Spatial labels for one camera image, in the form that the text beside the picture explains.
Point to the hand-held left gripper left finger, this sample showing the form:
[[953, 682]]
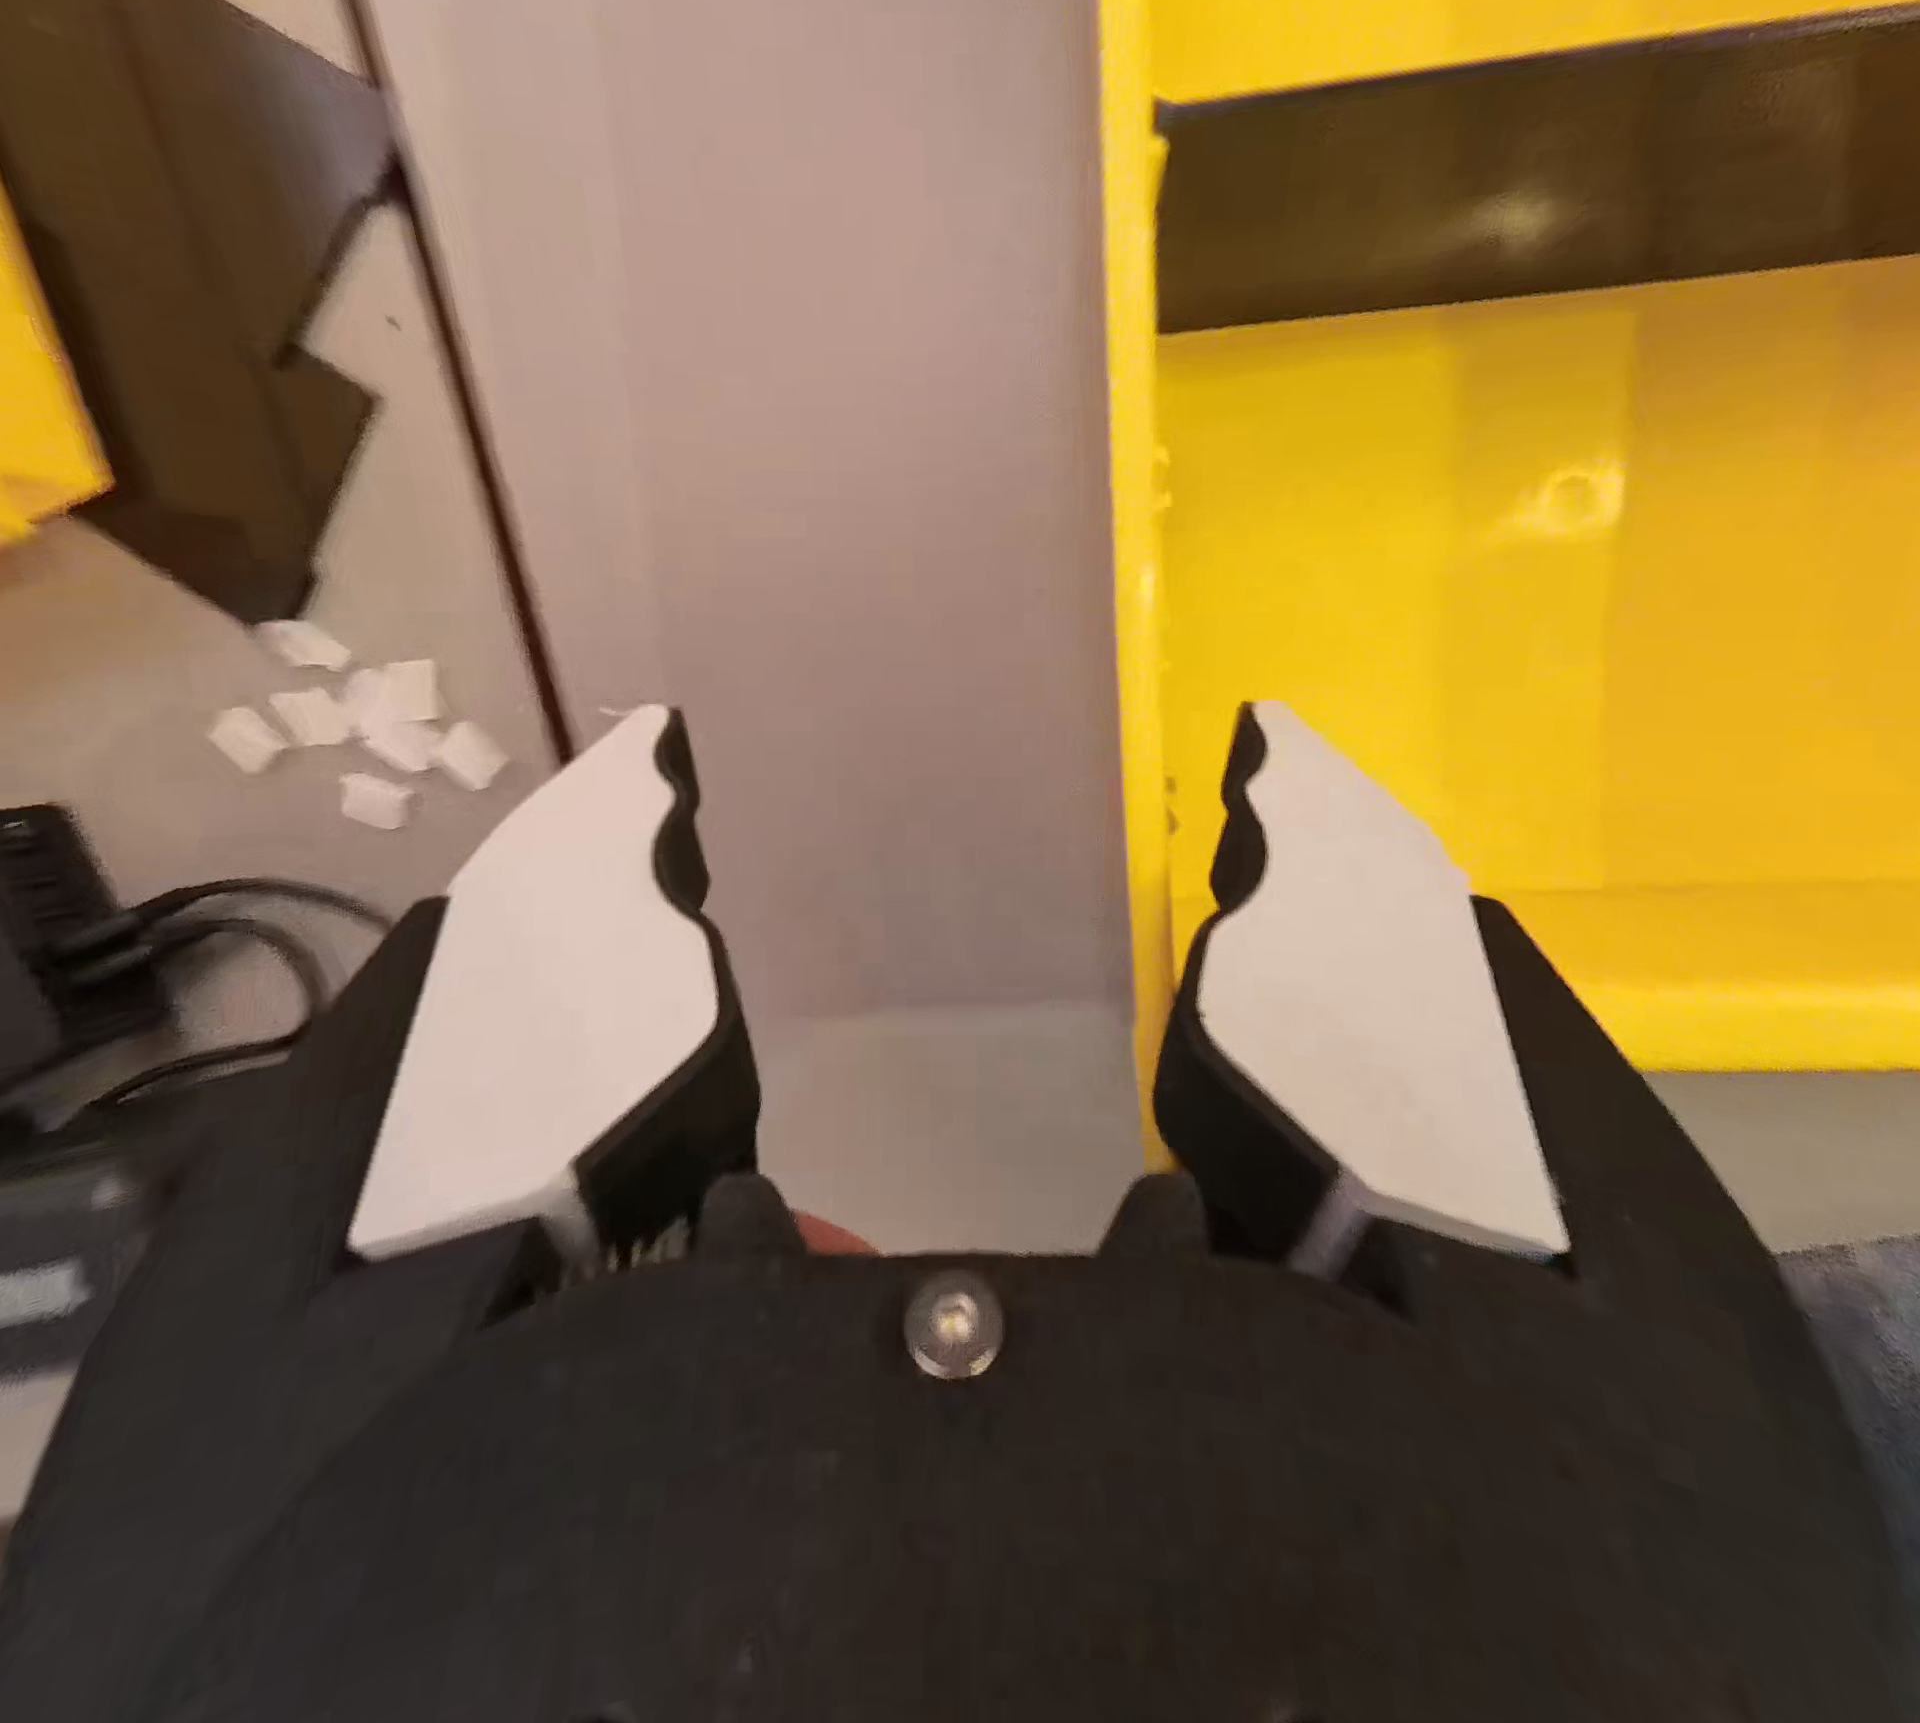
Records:
[[541, 1003]]

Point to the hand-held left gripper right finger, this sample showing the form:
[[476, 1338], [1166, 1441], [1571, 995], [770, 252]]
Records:
[[1382, 1031]]

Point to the pile of white paper scraps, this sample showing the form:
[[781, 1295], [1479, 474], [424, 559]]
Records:
[[400, 695]]

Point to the black electronic device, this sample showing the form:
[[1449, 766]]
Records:
[[38, 884]]

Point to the yellow plastic bin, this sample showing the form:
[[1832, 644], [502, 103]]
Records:
[[38, 435], [1722, 644]]

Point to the person's blue jeans leg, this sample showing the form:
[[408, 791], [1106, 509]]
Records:
[[1877, 1331]]

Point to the black flat panel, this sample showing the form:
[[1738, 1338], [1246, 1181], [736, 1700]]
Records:
[[165, 252]]

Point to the black bin divider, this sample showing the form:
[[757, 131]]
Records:
[[1502, 191]]

